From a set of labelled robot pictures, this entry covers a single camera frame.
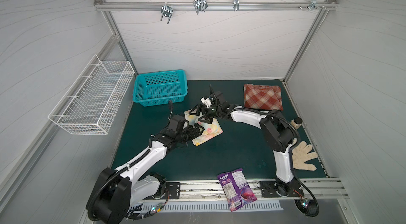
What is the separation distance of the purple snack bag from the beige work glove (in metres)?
0.29

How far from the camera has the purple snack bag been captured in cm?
70

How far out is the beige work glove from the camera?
2.68 feet
